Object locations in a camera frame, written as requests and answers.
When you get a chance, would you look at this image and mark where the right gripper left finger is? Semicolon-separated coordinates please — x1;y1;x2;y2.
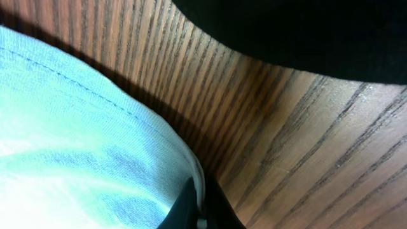
158;177;198;229

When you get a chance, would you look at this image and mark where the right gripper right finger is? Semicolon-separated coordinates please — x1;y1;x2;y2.
205;177;245;229

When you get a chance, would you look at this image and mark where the light blue t-shirt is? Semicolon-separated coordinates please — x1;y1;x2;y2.
1;27;205;228

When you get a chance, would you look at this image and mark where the black garment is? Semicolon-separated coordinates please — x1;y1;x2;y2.
174;0;406;85

